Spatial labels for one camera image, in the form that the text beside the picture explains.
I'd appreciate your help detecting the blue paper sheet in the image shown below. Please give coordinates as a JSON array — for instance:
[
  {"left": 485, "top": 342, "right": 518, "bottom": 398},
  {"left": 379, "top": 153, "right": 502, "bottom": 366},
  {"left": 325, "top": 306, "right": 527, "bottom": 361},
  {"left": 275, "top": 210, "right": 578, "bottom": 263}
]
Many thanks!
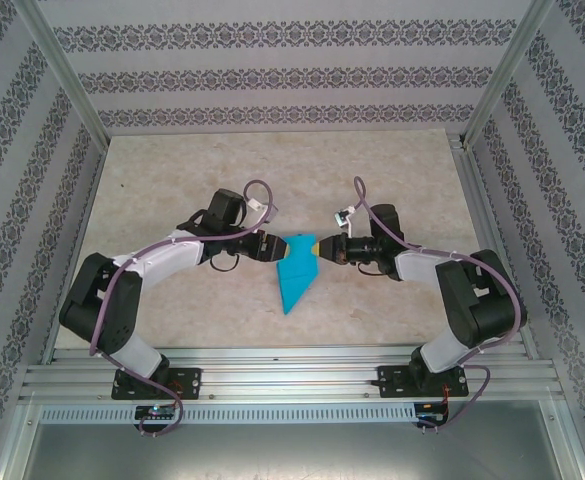
[{"left": 274, "top": 232, "right": 321, "bottom": 316}]

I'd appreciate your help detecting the aluminium frame post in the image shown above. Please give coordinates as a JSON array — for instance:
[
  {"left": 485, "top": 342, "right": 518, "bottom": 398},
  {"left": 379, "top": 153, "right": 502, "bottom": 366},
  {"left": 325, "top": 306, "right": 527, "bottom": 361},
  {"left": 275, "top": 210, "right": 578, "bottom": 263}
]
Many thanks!
[
  {"left": 459, "top": 0, "right": 558, "bottom": 151},
  {"left": 14, "top": 0, "right": 111, "bottom": 149}
]

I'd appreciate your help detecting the small circuit board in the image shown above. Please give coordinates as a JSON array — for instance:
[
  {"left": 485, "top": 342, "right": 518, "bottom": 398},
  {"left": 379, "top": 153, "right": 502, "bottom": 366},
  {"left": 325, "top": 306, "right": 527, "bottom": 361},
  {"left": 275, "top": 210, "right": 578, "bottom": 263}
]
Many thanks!
[
  {"left": 136, "top": 405, "right": 177, "bottom": 420},
  {"left": 418, "top": 403, "right": 448, "bottom": 424}
]

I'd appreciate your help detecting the grey sheet metal panel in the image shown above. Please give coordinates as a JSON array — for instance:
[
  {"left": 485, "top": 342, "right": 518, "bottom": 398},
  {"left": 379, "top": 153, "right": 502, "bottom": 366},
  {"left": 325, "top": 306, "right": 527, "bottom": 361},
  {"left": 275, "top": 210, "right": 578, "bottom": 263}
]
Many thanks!
[{"left": 19, "top": 422, "right": 585, "bottom": 480}]

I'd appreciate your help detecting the slotted grey cable duct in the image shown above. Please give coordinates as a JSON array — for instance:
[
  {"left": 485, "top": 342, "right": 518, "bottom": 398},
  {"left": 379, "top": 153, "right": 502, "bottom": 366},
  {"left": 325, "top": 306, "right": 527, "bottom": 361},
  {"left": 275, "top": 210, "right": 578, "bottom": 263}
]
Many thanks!
[{"left": 39, "top": 403, "right": 418, "bottom": 425}]

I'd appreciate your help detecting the aluminium mounting rail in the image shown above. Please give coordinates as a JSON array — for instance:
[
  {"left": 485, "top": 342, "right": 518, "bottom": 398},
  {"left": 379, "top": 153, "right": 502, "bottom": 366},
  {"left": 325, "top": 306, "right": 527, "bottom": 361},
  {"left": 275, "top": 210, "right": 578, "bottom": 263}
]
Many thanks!
[{"left": 19, "top": 347, "right": 558, "bottom": 402}]

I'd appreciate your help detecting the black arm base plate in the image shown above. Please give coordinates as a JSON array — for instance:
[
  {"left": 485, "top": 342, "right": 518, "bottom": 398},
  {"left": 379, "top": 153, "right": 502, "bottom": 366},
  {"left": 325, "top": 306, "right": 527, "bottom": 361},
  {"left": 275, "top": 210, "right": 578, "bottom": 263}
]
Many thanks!
[
  {"left": 377, "top": 364, "right": 471, "bottom": 400},
  {"left": 113, "top": 367, "right": 203, "bottom": 401}
]

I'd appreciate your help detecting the aluminium side rail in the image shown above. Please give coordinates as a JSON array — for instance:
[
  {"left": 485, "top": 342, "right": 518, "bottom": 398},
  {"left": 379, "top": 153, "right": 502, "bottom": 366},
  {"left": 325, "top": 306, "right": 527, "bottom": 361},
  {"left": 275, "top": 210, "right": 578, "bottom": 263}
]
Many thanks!
[
  {"left": 446, "top": 132, "right": 541, "bottom": 361},
  {"left": 39, "top": 139, "right": 111, "bottom": 364}
]

